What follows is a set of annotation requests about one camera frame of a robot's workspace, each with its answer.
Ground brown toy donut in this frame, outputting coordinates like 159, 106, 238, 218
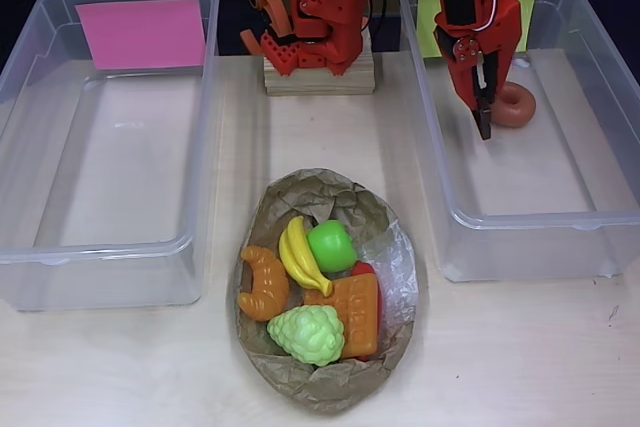
488, 81, 537, 129

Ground green toy apple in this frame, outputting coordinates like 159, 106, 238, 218
306, 220, 357, 272

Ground yellow toy banana bunch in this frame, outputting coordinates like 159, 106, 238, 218
278, 215, 335, 297

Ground orange toy waffle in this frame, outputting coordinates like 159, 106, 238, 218
303, 271, 380, 361

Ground orange toy croissant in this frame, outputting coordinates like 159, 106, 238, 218
237, 245, 291, 322

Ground light green toy grapes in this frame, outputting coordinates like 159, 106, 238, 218
266, 304, 346, 367

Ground yellow-green paper label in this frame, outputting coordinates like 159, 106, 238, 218
417, 0, 540, 58

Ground clear plastic bin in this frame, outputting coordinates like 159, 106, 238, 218
0, 0, 221, 312
396, 0, 640, 283

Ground pink paper label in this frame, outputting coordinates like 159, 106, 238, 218
74, 0, 207, 71

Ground wooden base block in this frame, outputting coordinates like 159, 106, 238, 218
263, 26, 376, 97

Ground light orange printed part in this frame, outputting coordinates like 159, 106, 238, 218
239, 0, 301, 56

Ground red toy chili pepper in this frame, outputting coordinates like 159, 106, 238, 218
349, 260, 386, 328

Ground crumpled brown paper bag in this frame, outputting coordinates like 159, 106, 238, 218
227, 166, 421, 416

